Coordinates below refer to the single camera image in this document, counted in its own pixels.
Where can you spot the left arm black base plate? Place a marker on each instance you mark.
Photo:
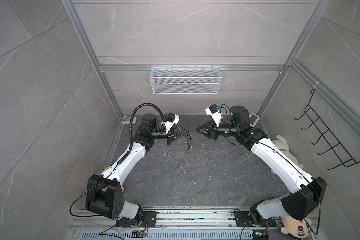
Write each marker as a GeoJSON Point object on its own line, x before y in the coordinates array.
{"type": "Point", "coordinates": [143, 219]}

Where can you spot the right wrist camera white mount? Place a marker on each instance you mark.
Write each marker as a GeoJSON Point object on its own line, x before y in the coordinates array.
{"type": "Point", "coordinates": [215, 112]}

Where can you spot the beige plush doll striped shirt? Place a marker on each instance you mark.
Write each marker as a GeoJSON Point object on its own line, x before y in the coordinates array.
{"type": "Point", "coordinates": [297, 229]}

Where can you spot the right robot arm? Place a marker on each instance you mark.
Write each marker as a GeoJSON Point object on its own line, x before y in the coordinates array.
{"type": "Point", "coordinates": [306, 192]}

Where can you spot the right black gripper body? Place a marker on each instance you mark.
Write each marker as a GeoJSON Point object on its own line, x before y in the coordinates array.
{"type": "Point", "coordinates": [214, 131]}

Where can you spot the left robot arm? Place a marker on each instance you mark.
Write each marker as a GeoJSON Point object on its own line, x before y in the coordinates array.
{"type": "Point", "coordinates": [104, 195]}

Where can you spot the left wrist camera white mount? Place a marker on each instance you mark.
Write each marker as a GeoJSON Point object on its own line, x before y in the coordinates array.
{"type": "Point", "coordinates": [170, 120]}

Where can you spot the white wall socket box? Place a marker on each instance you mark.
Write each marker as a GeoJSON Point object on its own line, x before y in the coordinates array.
{"type": "Point", "coordinates": [128, 120]}

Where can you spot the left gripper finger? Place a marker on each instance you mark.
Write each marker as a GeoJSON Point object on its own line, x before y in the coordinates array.
{"type": "Point", "coordinates": [180, 136]}
{"type": "Point", "coordinates": [180, 130]}

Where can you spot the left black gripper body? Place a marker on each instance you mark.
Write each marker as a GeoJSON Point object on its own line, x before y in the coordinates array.
{"type": "Point", "coordinates": [169, 137]}

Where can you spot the white plush dog toy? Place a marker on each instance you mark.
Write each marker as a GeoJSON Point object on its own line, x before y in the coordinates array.
{"type": "Point", "coordinates": [282, 144]}

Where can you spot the black wire hook rack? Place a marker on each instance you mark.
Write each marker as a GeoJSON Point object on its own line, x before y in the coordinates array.
{"type": "Point", "coordinates": [327, 136]}

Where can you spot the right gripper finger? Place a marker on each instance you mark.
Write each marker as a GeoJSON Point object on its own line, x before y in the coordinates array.
{"type": "Point", "coordinates": [204, 126]}
{"type": "Point", "coordinates": [204, 133]}

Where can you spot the white digital timer device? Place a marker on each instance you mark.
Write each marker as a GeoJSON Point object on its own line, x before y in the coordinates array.
{"type": "Point", "coordinates": [253, 119]}

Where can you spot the white wire mesh basket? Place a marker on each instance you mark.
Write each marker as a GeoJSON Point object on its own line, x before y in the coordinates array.
{"type": "Point", "coordinates": [187, 80]}

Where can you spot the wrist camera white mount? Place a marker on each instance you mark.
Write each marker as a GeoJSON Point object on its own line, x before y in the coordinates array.
{"type": "Point", "coordinates": [215, 112]}
{"type": "Point", "coordinates": [170, 120]}

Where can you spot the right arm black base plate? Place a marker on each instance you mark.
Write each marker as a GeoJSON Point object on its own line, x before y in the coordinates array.
{"type": "Point", "coordinates": [251, 219]}

